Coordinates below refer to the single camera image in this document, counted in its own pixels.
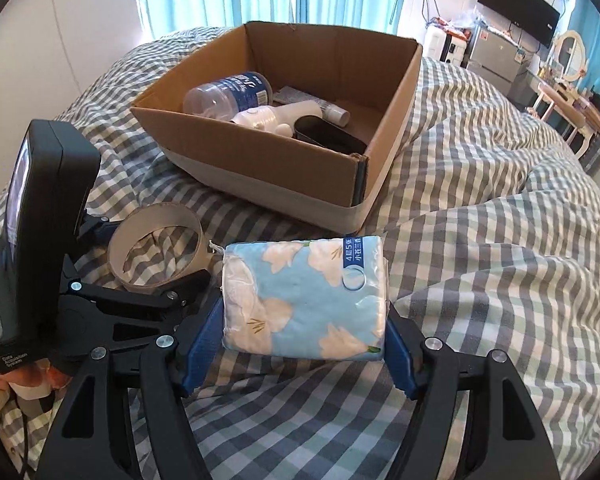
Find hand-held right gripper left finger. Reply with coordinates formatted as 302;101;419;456
35;294;227;480

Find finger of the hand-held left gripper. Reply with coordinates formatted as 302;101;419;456
77;210;127;261
60;255;213;361

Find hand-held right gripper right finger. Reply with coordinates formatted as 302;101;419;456
383;301;561;480

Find brown tape roll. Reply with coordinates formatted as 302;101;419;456
108;203;212;292

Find blue floral tissue pack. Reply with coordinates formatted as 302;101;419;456
219;234;388;362

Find cardboard box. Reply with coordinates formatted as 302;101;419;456
130;21;424;233

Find white plastic toy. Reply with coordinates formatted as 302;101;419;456
229;100;327;139

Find clear bottle with blue label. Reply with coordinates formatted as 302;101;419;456
182;71;273;122

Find black case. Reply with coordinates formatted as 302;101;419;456
294;115;369;157

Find white squeeze tube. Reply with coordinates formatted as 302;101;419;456
272;86;352;125

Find white dressing table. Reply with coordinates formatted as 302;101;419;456
530;67;600;159

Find wooden stool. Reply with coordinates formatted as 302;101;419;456
526;82;572;122

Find wooden boxes on table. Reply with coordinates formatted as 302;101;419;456
555;82;600;129

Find silver fridge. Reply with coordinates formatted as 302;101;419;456
466;27;529;94

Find white suitcase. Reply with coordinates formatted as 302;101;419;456
422;25;469;64

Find clear plastic bag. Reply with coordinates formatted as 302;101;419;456
447;5;482;36

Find oval white mirror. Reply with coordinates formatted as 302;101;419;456
552;31;589;84

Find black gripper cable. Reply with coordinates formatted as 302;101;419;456
14;395;35;480

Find black wall television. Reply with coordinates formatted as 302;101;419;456
478;0;561;47

